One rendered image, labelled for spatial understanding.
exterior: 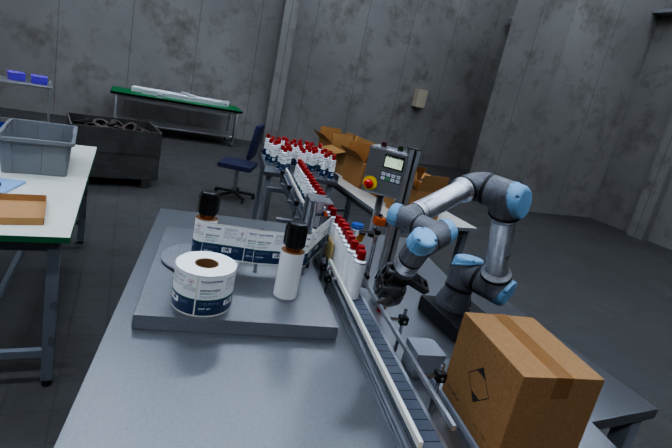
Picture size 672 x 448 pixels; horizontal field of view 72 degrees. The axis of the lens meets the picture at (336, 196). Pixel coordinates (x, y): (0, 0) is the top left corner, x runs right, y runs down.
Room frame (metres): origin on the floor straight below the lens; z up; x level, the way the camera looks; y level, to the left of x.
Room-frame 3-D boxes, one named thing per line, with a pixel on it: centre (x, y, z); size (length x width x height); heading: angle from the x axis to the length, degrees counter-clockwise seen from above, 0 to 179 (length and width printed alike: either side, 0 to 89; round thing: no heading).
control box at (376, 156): (1.88, -0.19, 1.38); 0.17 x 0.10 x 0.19; 71
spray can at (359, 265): (1.71, -0.15, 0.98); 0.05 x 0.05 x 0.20
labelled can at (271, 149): (4.17, 0.43, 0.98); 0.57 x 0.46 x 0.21; 106
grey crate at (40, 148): (2.84, 1.91, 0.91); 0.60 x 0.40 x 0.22; 30
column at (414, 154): (1.84, -0.26, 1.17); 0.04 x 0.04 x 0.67; 16
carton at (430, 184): (3.63, -0.62, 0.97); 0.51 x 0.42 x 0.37; 122
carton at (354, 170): (4.35, -0.23, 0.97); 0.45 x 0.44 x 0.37; 119
